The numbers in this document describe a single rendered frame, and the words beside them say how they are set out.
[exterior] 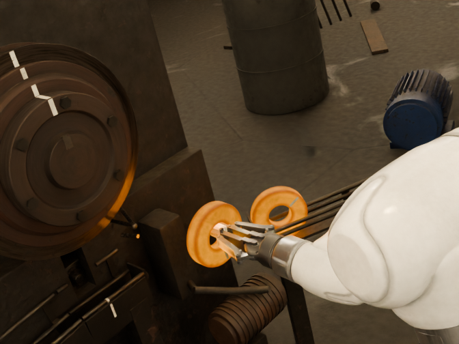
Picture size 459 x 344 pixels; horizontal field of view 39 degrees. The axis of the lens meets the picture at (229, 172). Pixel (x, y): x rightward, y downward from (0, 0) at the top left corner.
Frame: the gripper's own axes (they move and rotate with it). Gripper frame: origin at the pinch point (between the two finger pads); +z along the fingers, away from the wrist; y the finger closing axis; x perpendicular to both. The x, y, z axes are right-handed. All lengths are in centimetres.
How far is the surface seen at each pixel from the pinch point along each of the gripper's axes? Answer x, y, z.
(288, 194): -8.1, 29.0, 2.3
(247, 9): -22, 200, 171
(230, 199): -90, 110, 119
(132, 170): 12.6, -3.9, 20.9
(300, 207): -12.7, 31.0, 0.7
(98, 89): 35.1, -6.7, 20.3
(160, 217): -5.5, 2.0, 23.3
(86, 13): 47, 7, 38
